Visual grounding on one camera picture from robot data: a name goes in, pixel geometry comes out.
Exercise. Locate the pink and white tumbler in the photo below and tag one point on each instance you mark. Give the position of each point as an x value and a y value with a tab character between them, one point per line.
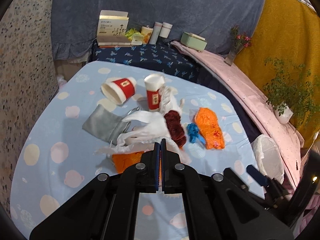
155	32

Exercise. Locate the blue scrunchie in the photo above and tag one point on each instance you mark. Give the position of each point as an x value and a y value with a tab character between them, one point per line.
193	132

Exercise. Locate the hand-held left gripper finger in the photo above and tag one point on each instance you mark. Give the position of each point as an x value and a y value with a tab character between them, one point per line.
157	166
163	166

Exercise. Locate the pink tablecloth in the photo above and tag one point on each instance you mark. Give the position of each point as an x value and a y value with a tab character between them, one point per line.
250	85

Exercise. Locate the glass vase with pink flowers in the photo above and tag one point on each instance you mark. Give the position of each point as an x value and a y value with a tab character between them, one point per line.
236	45

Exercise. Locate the green and yellow packets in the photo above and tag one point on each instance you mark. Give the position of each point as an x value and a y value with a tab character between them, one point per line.
133	36

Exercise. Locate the grey fabric pouch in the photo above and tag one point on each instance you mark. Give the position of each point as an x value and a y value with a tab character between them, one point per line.
103	125

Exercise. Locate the yellow curtain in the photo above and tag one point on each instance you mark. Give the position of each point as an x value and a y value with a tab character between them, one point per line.
282	35

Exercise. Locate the light blue dotted tablecloth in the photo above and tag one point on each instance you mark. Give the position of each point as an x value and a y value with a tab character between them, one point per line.
62	120

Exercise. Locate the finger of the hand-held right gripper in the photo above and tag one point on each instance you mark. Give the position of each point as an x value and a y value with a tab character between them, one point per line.
243	186
257	175

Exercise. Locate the white cloth glove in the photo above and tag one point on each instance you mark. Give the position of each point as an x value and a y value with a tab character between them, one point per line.
147	130

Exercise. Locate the yellow printed can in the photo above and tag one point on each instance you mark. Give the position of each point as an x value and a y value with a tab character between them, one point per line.
147	35

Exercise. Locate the white box with flower print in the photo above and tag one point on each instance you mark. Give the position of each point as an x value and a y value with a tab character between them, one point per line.
112	30

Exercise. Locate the crushed red white paper cup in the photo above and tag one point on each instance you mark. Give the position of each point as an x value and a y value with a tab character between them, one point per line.
153	92

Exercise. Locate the blue-grey blanket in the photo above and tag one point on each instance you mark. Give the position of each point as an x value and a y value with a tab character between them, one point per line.
175	5

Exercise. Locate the pale green tissue box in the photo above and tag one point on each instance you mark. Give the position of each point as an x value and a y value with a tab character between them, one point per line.
193	41

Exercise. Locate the red and white paper cup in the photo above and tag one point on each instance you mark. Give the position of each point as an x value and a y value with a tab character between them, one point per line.
120	88

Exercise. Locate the dark red velvet scrunchie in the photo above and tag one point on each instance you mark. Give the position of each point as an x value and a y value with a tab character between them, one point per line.
176	127

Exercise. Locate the white cylindrical jar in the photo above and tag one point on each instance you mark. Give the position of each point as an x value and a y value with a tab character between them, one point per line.
165	30

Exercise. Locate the green plant in white pot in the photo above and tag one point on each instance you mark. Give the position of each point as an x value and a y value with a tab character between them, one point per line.
285	110

